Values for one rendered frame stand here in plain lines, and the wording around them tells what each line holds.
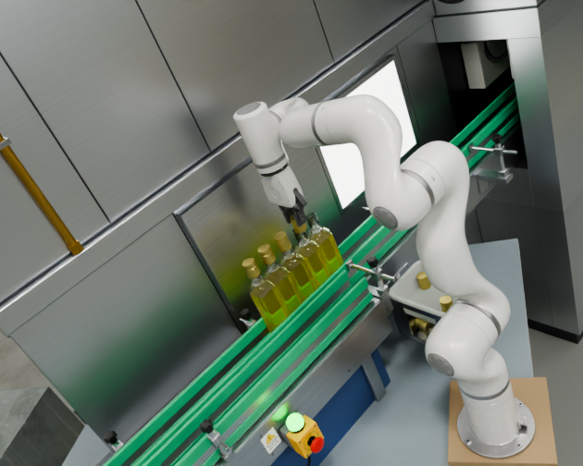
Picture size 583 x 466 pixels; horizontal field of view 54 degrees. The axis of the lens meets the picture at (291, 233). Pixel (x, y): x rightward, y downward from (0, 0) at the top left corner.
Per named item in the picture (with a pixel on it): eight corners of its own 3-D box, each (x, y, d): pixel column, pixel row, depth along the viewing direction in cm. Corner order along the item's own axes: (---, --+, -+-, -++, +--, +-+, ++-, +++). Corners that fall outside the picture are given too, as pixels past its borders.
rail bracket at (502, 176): (482, 185, 201) (470, 129, 190) (527, 191, 189) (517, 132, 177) (475, 192, 199) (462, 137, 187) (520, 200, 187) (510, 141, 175)
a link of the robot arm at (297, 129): (356, 76, 119) (274, 97, 144) (307, 115, 112) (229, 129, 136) (374, 114, 123) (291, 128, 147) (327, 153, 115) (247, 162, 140)
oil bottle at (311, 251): (328, 289, 170) (303, 234, 159) (341, 295, 166) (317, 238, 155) (316, 301, 167) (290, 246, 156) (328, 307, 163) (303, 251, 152)
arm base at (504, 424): (536, 397, 148) (527, 349, 139) (535, 463, 135) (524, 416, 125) (461, 393, 157) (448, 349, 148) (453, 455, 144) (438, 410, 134)
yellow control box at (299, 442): (306, 426, 149) (297, 409, 145) (327, 440, 143) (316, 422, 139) (289, 447, 146) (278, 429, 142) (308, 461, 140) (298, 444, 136)
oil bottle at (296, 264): (315, 301, 168) (289, 246, 156) (328, 308, 163) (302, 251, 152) (302, 314, 165) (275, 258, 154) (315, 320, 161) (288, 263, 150)
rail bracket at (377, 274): (359, 279, 168) (346, 247, 161) (403, 295, 155) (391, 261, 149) (353, 286, 167) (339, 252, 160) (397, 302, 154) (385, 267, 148)
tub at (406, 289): (425, 278, 177) (418, 257, 173) (489, 299, 161) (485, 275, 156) (391, 314, 170) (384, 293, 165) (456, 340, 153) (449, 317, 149)
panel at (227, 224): (413, 143, 202) (388, 54, 185) (420, 144, 200) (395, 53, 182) (229, 308, 163) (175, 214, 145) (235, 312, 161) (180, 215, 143)
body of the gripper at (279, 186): (249, 169, 143) (266, 205, 149) (274, 174, 136) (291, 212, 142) (269, 153, 147) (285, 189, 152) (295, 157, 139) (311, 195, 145)
